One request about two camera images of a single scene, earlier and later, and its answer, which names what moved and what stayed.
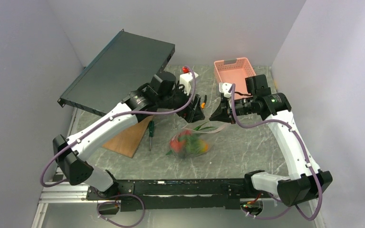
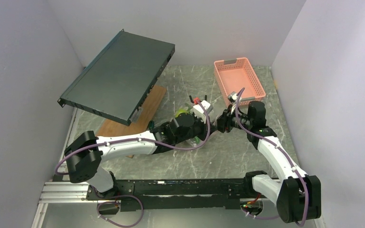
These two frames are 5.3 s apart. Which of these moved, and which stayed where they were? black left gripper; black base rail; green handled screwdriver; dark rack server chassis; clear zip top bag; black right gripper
Moved: black left gripper; black right gripper; clear zip top bag
Stayed: green handled screwdriver; black base rail; dark rack server chassis
